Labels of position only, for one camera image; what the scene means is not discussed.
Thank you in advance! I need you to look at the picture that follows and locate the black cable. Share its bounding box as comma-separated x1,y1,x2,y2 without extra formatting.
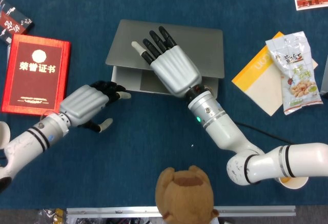
234,122,296,145

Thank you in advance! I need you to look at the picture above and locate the black and red patterned box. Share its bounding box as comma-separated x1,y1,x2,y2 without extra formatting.
0,0,34,46

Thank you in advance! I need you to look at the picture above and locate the aluminium profile rail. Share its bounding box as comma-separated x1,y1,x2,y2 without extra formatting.
66,205,297,218

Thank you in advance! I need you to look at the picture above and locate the white round object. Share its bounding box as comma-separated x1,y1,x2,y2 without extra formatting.
0,121,11,150

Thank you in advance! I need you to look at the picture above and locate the yellow and cream notebook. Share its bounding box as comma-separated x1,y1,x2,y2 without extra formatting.
231,31,319,117

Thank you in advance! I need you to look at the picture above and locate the white paper cup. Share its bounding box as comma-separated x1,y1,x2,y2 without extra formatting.
275,176,310,190

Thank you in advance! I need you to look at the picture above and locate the grey flat object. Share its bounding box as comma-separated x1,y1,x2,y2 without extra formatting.
320,54,328,94

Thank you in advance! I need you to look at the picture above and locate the tangle of dark cables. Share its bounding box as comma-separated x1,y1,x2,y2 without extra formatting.
74,217,160,224

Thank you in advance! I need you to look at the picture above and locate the brown plush toy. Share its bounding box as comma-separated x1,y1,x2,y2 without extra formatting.
155,165,220,224

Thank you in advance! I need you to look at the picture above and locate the red honorary certificate folder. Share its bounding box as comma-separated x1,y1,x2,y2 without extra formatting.
1,33,72,117

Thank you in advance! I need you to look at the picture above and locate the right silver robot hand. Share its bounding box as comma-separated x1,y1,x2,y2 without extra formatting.
131,26,203,98

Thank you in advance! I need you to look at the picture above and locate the white peanut snack bag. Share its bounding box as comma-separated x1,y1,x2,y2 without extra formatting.
265,31,324,116

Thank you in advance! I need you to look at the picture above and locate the silver grey laptop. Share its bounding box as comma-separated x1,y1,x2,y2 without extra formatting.
105,19,226,96

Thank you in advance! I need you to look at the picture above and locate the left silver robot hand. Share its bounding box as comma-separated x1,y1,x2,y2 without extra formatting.
59,80,132,134

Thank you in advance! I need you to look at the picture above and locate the clear plastic bag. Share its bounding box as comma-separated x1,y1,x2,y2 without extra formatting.
34,208,67,224

